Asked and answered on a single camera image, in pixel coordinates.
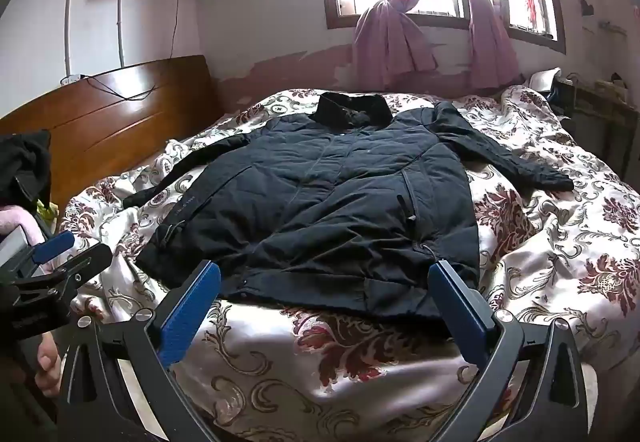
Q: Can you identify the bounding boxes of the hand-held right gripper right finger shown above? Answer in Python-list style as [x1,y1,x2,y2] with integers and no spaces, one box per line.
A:
[427,260,589,442]

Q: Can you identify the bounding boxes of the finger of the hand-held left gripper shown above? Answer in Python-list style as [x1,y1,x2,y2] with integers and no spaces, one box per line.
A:
[10,242,114,294]
[29,231,76,269]

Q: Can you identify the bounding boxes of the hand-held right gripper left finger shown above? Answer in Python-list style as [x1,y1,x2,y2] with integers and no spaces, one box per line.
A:
[59,260,223,442]

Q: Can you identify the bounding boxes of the black padded jacket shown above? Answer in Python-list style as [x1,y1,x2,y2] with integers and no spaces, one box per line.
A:
[122,92,575,323]

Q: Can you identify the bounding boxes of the person's left hand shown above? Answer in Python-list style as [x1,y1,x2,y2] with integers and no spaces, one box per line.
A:
[37,332,64,399]

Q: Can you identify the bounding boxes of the pink cloth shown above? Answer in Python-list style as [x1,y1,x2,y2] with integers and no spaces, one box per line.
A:
[0,204,52,273]

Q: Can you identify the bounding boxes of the black garment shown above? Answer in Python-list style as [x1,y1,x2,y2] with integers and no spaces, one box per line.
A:
[0,129,54,218]

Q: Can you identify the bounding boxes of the wooden headboard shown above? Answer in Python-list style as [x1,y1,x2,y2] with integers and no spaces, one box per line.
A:
[0,54,221,223]

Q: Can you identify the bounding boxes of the floral bed blanket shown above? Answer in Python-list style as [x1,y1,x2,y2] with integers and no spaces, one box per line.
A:
[57,84,640,442]

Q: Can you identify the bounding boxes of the cluttered bedside table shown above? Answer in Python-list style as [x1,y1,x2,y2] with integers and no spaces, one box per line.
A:
[550,72,640,185]

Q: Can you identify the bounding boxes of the pink curtain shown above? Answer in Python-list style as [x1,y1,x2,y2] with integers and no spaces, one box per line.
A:
[345,0,442,92]
[447,0,526,92]

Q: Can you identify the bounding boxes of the white wall pipe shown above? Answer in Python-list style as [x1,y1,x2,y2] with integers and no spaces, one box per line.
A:
[64,0,85,79]
[115,0,127,69]

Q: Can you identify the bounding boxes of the black cable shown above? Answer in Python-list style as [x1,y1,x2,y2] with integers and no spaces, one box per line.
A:
[82,0,181,101]

